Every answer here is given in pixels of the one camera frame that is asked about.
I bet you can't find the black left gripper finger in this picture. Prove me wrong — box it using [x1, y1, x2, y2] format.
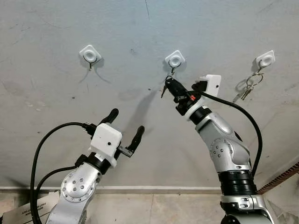
[127, 125, 145, 152]
[99, 108, 119, 126]

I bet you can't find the small dark key with ring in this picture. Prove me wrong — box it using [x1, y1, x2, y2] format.
[160, 68, 178, 98]

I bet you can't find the white printed cardboard box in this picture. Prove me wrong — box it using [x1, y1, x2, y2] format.
[0, 189, 64, 224]

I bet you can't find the red tiled door jamb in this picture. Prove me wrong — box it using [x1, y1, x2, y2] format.
[257, 162, 299, 195]

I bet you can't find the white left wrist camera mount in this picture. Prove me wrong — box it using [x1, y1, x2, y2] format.
[89, 123, 123, 166]

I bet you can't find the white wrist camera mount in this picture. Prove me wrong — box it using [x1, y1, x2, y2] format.
[89, 123, 123, 166]
[204, 75, 222, 98]

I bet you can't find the white square wall hook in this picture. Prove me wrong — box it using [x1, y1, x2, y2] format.
[78, 44, 102, 71]
[164, 50, 186, 75]
[255, 50, 276, 71]

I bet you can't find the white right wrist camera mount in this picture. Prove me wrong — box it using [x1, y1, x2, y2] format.
[204, 75, 222, 98]

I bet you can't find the silver key bunch with ring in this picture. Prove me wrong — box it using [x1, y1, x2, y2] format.
[236, 70, 264, 101]

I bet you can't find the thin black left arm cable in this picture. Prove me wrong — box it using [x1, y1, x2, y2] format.
[34, 166, 78, 210]

